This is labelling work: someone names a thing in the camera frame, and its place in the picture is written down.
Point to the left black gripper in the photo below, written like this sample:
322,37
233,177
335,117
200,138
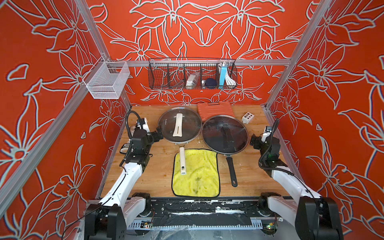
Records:
156,138

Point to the black wire wall basket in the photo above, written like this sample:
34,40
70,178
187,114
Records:
172,73

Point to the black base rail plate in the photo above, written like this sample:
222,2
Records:
217,212

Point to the glass lid with white handle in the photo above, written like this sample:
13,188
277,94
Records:
180,125

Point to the white box with dots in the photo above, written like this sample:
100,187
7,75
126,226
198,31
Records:
247,118

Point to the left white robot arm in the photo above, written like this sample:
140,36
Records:
110,218

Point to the white packet in basket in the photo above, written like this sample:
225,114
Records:
192,81

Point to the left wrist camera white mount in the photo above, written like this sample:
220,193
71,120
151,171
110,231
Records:
143,123

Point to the yellow microfiber cloth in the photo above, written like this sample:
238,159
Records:
202,178

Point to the red plastic tool case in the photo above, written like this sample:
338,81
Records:
208,110

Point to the dark blue round object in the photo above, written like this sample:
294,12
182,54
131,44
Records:
210,83

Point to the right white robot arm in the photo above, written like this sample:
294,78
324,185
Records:
313,216

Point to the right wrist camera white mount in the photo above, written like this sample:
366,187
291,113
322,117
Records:
267,134

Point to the clear plastic wall bin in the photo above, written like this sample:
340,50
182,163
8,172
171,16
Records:
107,81

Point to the blue white bottle in basket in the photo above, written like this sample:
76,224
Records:
223,73

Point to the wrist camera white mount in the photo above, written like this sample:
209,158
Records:
267,134
143,123

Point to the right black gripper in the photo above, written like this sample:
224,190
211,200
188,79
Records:
255,142

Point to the black frying pan with lid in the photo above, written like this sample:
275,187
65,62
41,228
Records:
228,136

